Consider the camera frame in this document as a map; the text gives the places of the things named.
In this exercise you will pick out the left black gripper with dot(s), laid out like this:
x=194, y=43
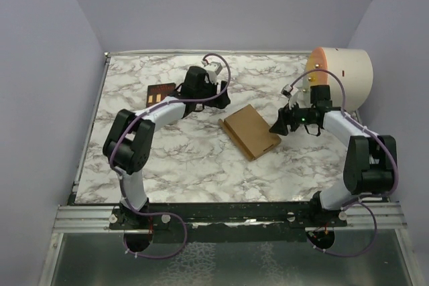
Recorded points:
x=220, y=102

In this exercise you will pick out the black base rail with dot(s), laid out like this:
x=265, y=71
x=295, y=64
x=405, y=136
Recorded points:
x=182, y=223

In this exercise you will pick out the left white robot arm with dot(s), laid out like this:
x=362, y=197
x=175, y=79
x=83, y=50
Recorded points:
x=128, y=144

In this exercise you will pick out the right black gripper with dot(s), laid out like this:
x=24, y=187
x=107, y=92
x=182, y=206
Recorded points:
x=289, y=113

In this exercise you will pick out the cream cylinder with coloured face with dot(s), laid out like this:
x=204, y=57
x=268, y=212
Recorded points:
x=352, y=66

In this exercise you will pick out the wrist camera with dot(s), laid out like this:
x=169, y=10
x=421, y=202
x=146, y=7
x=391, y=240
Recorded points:
x=213, y=69
x=291, y=93

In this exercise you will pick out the brown cardboard box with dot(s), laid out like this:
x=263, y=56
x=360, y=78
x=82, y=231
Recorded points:
x=249, y=132

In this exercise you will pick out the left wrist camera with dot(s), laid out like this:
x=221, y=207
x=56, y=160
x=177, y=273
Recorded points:
x=213, y=69

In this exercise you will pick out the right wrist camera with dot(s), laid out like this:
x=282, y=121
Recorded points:
x=291, y=93

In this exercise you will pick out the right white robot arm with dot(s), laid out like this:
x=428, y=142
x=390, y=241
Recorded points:
x=370, y=166

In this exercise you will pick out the dark paperback book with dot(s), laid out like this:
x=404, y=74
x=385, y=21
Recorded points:
x=157, y=92

